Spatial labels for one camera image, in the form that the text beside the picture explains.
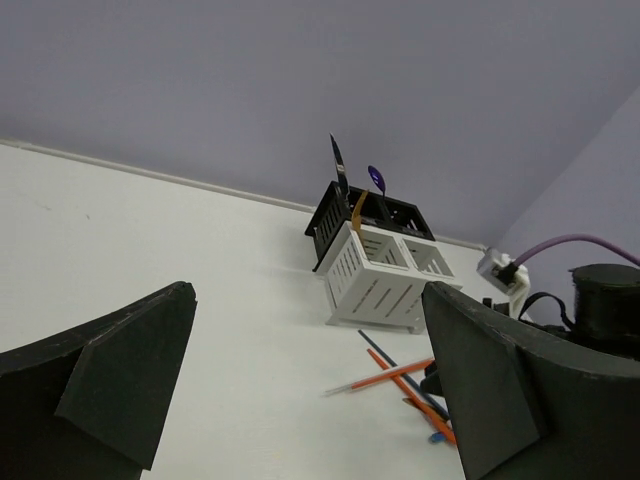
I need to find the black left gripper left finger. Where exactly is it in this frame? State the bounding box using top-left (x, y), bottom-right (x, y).
top-left (1, 282), bottom-right (197, 479)

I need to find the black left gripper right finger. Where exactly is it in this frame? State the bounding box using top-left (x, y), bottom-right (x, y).
top-left (422, 282), bottom-right (639, 479)

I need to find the orange white chopstick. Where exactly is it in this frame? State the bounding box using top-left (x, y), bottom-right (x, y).
top-left (323, 358), bottom-right (435, 396)

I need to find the dark blue chopstick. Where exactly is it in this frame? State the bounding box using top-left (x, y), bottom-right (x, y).
top-left (357, 329), bottom-right (451, 421)

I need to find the blue spoon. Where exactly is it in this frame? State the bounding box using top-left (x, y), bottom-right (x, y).
top-left (367, 165), bottom-right (387, 200)

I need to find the black knife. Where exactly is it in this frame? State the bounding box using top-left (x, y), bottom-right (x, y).
top-left (330, 134), bottom-right (350, 201)

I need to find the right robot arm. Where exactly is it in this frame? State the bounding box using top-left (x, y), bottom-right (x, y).
top-left (561, 264), bottom-right (640, 360)

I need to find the white utensil caddy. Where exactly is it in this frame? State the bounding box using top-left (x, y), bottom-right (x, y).
top-left (316, 221), bottom-right (463, 334)

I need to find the black utensil caddy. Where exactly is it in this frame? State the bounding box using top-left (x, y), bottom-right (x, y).
top-left (304, 181), bottom-right (435, 272)

